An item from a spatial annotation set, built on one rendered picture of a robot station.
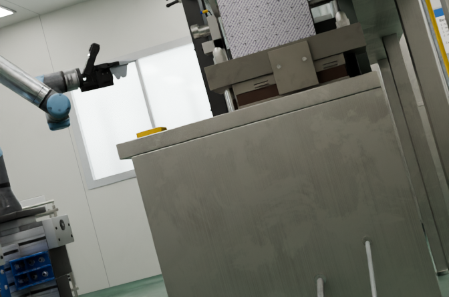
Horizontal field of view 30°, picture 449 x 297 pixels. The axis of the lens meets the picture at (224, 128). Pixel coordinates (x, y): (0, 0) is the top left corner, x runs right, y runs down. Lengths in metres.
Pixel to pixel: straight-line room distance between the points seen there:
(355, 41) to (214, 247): 0.60
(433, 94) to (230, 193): 0.69
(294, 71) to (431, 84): 0.50
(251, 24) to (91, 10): 6.09
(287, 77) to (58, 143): 6.39
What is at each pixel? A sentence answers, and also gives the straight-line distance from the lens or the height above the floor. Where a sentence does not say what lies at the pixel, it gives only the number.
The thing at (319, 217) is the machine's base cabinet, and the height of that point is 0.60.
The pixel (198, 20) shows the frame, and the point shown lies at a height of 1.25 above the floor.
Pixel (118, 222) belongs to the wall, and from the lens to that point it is 8.18.
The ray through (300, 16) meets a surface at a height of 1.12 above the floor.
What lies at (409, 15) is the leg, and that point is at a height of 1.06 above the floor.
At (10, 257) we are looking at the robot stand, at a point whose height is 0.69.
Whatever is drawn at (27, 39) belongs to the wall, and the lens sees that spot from 8.52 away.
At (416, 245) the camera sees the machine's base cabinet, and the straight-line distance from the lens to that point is 2.02.
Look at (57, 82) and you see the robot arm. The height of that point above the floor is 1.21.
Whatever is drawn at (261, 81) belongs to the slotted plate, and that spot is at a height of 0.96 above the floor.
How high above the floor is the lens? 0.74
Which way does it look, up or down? 4 degrees up
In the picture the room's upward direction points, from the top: 15 degrees counter-clockwise
